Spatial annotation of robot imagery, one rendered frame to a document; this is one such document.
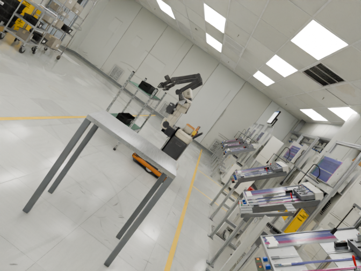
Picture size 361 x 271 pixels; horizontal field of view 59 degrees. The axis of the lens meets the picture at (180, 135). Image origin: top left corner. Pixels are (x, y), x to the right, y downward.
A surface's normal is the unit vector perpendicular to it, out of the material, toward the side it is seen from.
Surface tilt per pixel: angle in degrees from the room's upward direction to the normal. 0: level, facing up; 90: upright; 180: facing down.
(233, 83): 90
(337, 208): 90
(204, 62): 90
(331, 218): 90
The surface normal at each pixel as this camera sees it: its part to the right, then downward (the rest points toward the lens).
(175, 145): -0.11, 0.05
